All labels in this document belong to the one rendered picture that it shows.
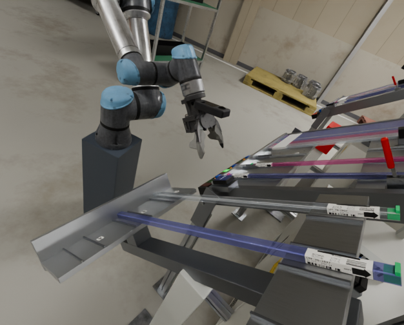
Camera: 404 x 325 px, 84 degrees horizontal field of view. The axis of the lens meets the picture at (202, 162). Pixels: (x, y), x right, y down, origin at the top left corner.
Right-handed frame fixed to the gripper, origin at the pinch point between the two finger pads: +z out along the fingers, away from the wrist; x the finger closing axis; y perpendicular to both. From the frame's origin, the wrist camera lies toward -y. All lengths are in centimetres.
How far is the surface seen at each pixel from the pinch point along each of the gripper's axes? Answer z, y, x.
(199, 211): 15.4, 0.0, 14.3
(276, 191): 9.3, -24.6, 9.9
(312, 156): 33, -3, -94
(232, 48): -123, 205, -386
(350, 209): 4, -43, 26
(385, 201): 10.6, -45.7, 9.9
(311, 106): 25, 64, -353
